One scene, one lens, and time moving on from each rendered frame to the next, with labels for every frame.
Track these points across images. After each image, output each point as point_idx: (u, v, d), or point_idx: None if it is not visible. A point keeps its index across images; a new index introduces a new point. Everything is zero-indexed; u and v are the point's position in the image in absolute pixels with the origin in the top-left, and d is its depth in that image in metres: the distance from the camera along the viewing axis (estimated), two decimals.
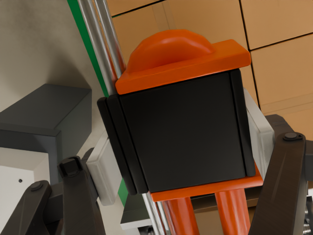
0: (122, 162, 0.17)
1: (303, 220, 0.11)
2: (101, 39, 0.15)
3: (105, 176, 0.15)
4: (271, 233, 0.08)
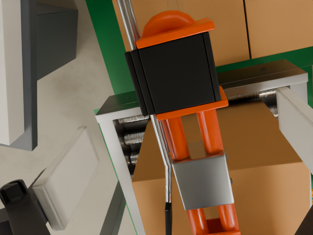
0: (139, 93, 0.28)
1: None
2: (127, 15, 0.26)
3: (53, 201, 0.14)
4: None
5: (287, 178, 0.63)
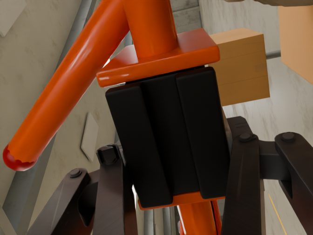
0: None
1: (265, 214, 0.12)
2: None
3: None
4: (241, 230, 0.09)
5: (293, 39, 0.31)
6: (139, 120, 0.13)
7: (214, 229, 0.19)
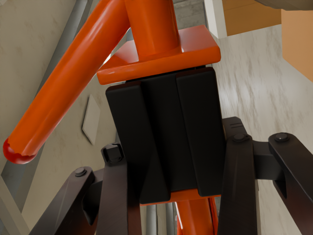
0: None
1: (260, 214, 0.12)
2: None
3: None
4: (238, 230, 0.09)
5: (295, 36, 0.31)
6: (139, 119, 0.13)
7: (210, 225, 0.19)
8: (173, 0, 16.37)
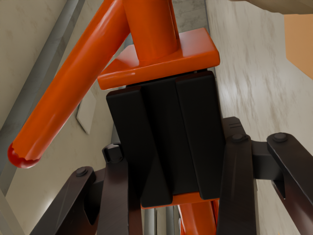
0: None
1: (258, 214, 0.12)
2: None
3: None
4: (237, 229, 0.09)
5: (297, 36, 0.30)
6: (139, 123, 0.13)
7: (214, 228, 0.19)
8: None
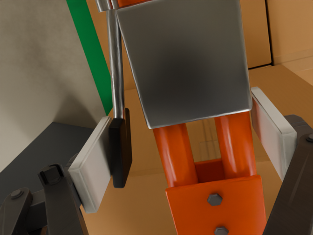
0: None
1: None
2: None
3: (87, 183, 0.15)
4: None
5: None
6: None
7: None
8: None
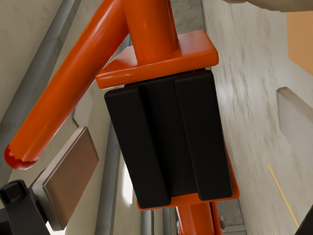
0: None
1: None
2: None
3: (53, 201, 0.14)
4: None
5: (300, 35, 0.31)
6: (138, 122, 0.13)
7: (212, 230, 0.19)
8: None
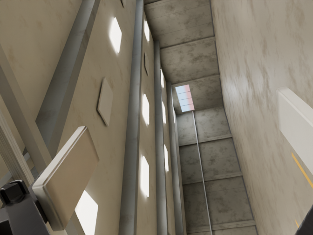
0: None
1: None
2: None
3: (53, 201, 0.14)
4: None
5: None
6: None
7: None
8: None
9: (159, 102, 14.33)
